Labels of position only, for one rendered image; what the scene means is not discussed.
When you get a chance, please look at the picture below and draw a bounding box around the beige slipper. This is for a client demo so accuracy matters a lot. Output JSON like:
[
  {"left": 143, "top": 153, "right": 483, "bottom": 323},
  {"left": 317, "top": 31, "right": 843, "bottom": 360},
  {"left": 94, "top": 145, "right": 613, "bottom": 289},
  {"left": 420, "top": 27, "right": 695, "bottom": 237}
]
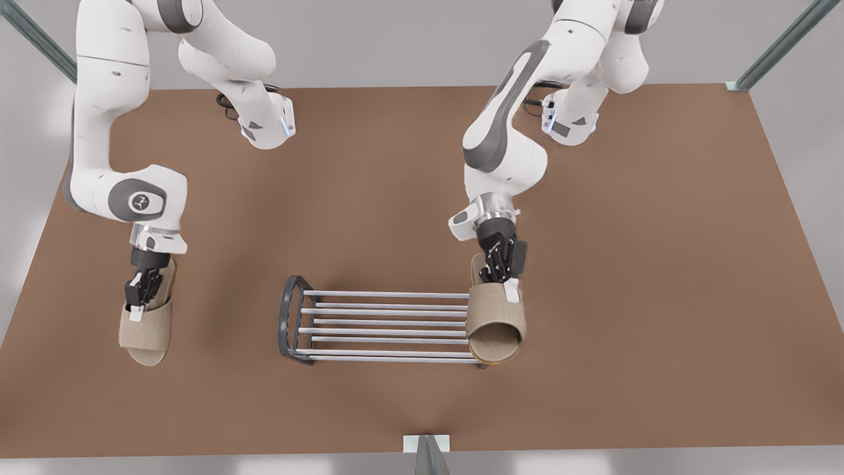
[
  {"left": 119, "top": 258, "right": 177, "bottom": 367},
  {"left": 466, "top": 253, "right": 528, "bottom": 364}
]

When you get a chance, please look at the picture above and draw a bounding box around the grey metal shoe rack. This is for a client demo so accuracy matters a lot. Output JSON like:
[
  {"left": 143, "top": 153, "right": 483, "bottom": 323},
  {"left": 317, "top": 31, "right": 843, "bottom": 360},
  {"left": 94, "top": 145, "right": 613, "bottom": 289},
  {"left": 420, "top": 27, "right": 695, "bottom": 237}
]
[{"left": 278, "top": 275, "right": 489, "bottom": 368}]

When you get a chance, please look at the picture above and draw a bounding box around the black cable loop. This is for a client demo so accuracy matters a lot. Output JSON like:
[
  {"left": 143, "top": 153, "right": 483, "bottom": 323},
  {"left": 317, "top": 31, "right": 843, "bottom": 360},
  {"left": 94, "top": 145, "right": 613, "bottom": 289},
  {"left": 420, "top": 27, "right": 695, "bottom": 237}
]
[
  {"left": 216, "top": 84, "right": 280, "bottom": 121},
  {"left": 524, "top": 80, "right": 565, "bottom": 110}
]

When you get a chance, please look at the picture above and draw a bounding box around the silver frame post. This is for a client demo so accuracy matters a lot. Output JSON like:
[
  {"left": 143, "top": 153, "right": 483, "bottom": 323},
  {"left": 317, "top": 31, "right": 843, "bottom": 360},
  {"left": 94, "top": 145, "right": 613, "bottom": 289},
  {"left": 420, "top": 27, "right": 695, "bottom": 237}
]
[
  {"left": 725, "top": 0, "right": 841, "bottom": 92},
  {"left": 0, "top": 0, "right": 78, "bottom": 84},
  {"left": 403, "top": 434, "right": 451, "bottom": 475}
]

